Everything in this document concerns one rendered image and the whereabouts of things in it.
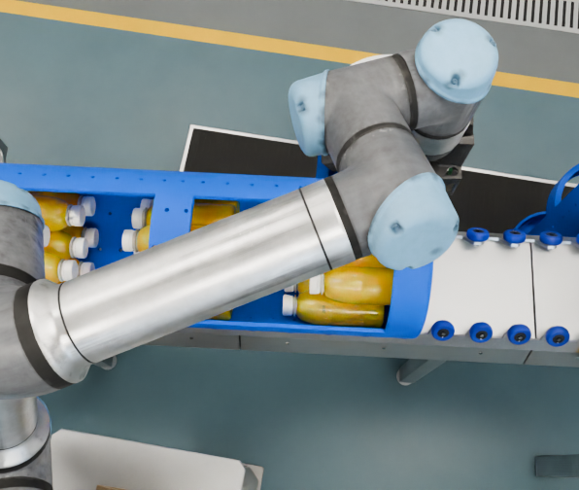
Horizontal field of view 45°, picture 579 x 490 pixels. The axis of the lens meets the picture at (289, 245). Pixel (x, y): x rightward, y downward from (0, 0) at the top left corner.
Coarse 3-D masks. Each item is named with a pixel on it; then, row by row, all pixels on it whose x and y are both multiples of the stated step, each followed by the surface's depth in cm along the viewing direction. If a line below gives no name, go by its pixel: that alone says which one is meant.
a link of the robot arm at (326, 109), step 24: (336, 72) 65; (360, 72) 65; (384, 72) 64; (408, 72) 64; (312, 96) 64; (336, 96) 64; (360, 96) 62; (384, 96) 63; (408, 96) 64; (312, 120) 64; (336, 120) 63; (360, 120) 61; (384, 120) 60; (408, 120) 66; (312, 144) 65; (336, 144) 62
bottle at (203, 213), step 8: (152, 208) 128; (200, 208) 127; (208, 208) 127; (216, 208) 127; (224, 208) 127; (232, 208) 128; (144, 216) 128; (192, 216) 126; (200, 216) 126; (208, 216) 126; (216, 216) 126; (224, 216) 126; (144, 224) 128; (192, 224) 126; (200, 224) 126; (208, 224) 126
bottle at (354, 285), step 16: (336, 272) 125; (352, 272) 124; (368, 272) 125; (384, 272) 125; (320, 288) 125; (336, 288) 124; (352, 288) 124; (368, 288) 123; (384, 288) 123; (384, 304) 126
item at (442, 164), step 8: (472, 120) 78; (472, 128) 78; (464, 136) 78; (472, 136) 78; (464, 144) 77; (472, 144) 77; (448, 152) 77; (456, 152) 79; (464, 152) 79; (432, 160) 83; (440, 160) 82; (448, 160) 82; (456, 160) 82; (440, 168) 83; (448, 168) 83; (456, 168) 83; (440, 176) 83; (448, 176) 83; (456, 176) 83; (448, 184) 87; (456, 184) 84; (448, 192) 87
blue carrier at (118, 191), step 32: (96, 192) 119; (128, 192) 119; (160, 192) 119; (192, 192) 119; (224, 192) 119; (256, 192) 119; (288, 192) 120; (96, 224) 142; (128, 224) 142; (160, 224) 116; (96, 256) 143; (128, 256) 143; (416, 288) 115; (224, 320) 132; (256, 320) 133; (288, 320) 134; (384, 320) 135; (416, 320) 119
